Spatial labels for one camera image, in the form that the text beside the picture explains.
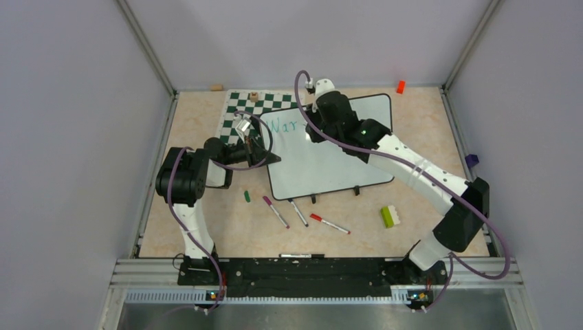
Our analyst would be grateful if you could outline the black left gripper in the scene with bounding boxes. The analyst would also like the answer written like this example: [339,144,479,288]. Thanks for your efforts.
[221,133,281,168]

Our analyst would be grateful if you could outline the white whiteboard black frame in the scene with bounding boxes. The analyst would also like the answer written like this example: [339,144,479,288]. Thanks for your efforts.
[260,108,393,201]

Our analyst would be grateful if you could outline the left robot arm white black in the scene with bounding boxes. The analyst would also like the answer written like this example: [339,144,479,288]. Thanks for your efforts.
[155,137,281,284]

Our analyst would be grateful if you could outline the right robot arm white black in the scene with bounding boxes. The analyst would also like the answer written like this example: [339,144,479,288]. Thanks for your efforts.
[299,90,490,283]

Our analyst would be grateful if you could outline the purple capped marker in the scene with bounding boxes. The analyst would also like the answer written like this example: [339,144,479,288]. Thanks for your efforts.
[263,196,290,229]

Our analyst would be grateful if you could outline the green white chessboard mat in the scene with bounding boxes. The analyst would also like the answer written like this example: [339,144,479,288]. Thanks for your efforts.
[215,89,296,144]

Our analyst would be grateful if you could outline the orange small block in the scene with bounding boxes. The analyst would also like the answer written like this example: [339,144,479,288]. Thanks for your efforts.
[396,80,406,94]

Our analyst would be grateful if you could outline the blue capped marker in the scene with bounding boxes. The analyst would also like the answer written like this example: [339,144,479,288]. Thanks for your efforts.
[288,199,309,228]

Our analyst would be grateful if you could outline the red capped marker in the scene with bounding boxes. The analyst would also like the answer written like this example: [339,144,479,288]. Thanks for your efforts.
[310,213,351,234]

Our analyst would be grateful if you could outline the silver marker near base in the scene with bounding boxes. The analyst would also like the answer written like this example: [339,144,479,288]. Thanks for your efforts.
[278,254,325,259]

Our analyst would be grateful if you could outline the green lego brick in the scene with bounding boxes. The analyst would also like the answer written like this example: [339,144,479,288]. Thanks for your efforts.
[380,206,400,229]

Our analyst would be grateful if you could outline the purple small object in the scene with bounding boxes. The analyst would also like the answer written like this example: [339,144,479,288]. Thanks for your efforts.
[465,154,480,168]

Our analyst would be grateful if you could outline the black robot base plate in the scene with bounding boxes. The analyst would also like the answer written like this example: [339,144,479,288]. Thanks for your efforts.
[176,256,447,298]

